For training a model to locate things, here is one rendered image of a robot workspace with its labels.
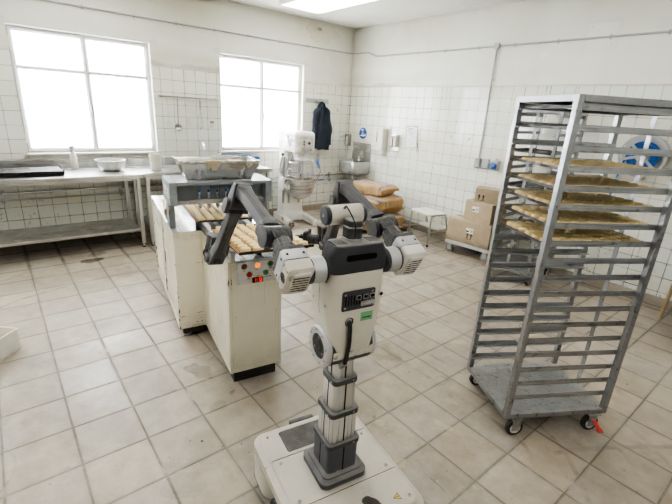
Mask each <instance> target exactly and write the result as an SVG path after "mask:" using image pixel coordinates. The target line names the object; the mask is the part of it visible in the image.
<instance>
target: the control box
mask: <svg viewBox="0 0 672 504"><path fill-rule="evenodd" d="M269 261H273V265H272V266H269V265H268V262H269ZM274 262H275V260H274V258H273V257H268V258H260V259H251V260H243V261H236V284H237V285H243V284H250V283H256V282H263V281H270V280H276V277H275V274H274V271H273V266H274ZM256 263H260V267H258V268H256V267H255V264H256ZM243 264H246V265H247V268H246V269H242V265H243ZM264 270H268V272H269V273H268V274H267V275H265V274H264V273H263V272H264ZM248 272H251V273H252V276H251V277H248V276H247V273H248ZM260 277H262V281H261V280H260V279H261V278H260ZM254 278H256V282H255V279H254ZM259 278H260V279H259ZM259 280H260V281H259Z"/></svg>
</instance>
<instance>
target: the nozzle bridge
mask: <svg viewBox="0 0 672 504"><path fill-rule="evenodd" d="M234 182H240V183H243V184H244V183H252V184H253V192H254V194H255V195H256V196H257V198H258V199H259V200H260V202H261V203H262V204H263V206H264V207H265V208H266V210H267V201H272V180H270V179H268V178H266V177H264V176H262V175H259V174H257V173H256V174H253V176H252V178H251V179H220V180H186V179H185V178H184V177H183V176H182V175H162V183H163V195H164V198H165V199H166V210H167V223H168V226H169V227H170V228H176V221H175V207H176V206H178V205H193V204H211V203H223V200H224V198H225V189H227V191H228V195H229V192H230V190H231V188H232V185H233V183H234ZM227 184H228V185H229V190H228V185H227ZM201 185H202V193H201V200H199V199H198V190H200V191H201ZM210 185H211V194H210V199H207V192H208V191H207V190H208V189H209V192H210ZM219 185H220V193H219V199H216V189H218V192H219Z"/></svg>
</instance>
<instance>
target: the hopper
mask: <svg viewBox="0 0 672 504"><path fill-rule="evenodd" d="M173 158H174V159H175V161H176V163H177V165H178V167H179V169H180V171H181V174H182V176H183V177H184V178H185V179H186V180H220V179H251V178H252V176H253V174H254V172H255V170H256V168H257V166H258V164H259V162H260V160H257V159H255V158H252V157H249V156H173ZM227 159H231V160H235V159H240V160H243V161H226V160H227ZM205 160H211V161H205ZM219 160H221V161H219Z"/></svg>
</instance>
